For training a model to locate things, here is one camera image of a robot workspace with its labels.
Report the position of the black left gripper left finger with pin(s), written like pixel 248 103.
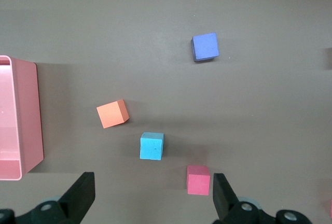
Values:
pixel 77 200

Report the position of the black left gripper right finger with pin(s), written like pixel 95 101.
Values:
pixel 225 203

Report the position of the light blue foam block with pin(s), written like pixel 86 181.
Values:
pixel 151 147

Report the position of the red foam block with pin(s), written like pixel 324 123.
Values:
pixel 197 184
pixel 330 208

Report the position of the brown table cover sheet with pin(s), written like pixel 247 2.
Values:
pixel 233 117

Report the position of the orange foam block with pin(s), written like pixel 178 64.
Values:
pixel 111 115

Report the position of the pink plastic bin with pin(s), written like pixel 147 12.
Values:
pixel 27 117

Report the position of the blue violet foam block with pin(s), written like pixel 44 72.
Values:
pixel 205 47

